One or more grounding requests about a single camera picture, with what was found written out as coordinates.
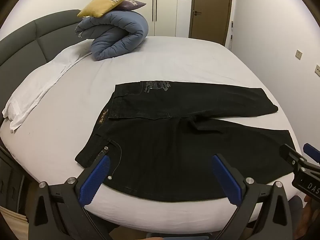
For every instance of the white pillow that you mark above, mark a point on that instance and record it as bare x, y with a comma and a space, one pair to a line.
42, 85

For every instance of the blue rolled duvet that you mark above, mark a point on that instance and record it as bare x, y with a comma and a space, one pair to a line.
117, 35

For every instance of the brown door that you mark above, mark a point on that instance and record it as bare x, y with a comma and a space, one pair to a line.
211, 7

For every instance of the beige fabric item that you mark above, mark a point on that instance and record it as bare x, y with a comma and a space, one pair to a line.
11, 216

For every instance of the yellow cushion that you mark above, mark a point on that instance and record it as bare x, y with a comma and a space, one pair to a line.
105, 3

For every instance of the white wardrobe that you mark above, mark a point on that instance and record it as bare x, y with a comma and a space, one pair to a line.
165, 7

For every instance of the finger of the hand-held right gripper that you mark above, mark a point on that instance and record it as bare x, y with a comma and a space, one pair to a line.
312, 152
291, 155

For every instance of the thin stick by door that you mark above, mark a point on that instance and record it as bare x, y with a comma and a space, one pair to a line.
231, 35

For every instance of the black denim pants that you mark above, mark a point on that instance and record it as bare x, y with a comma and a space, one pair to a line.
175, 150

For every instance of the person's right hand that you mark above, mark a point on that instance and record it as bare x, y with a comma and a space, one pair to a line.
307, 201

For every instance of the purple cushion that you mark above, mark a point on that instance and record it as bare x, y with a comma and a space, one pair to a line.
133, 4

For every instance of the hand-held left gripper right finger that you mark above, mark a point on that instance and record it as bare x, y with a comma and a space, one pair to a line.
226, 177

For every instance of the grey padded headboard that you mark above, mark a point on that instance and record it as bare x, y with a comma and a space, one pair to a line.
22, 40

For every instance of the beige wall outlet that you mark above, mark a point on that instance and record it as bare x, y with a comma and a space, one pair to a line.
317, 70
298, 54

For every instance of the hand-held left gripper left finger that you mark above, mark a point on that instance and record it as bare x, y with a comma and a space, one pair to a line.
96, 177

